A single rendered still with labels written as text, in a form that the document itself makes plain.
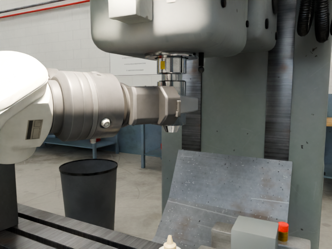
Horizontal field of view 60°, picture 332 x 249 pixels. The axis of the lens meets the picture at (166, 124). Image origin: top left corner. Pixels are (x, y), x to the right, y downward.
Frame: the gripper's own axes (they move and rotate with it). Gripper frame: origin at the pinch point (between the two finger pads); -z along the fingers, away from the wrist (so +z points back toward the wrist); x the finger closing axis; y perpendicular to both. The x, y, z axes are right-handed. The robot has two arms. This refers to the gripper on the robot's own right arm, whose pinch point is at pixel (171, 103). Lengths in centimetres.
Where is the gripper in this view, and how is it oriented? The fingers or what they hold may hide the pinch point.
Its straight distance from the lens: 46.6
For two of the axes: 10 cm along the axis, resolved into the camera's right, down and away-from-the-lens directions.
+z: -8.0, 0.6, -6.0
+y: -0.1, 9.9, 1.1
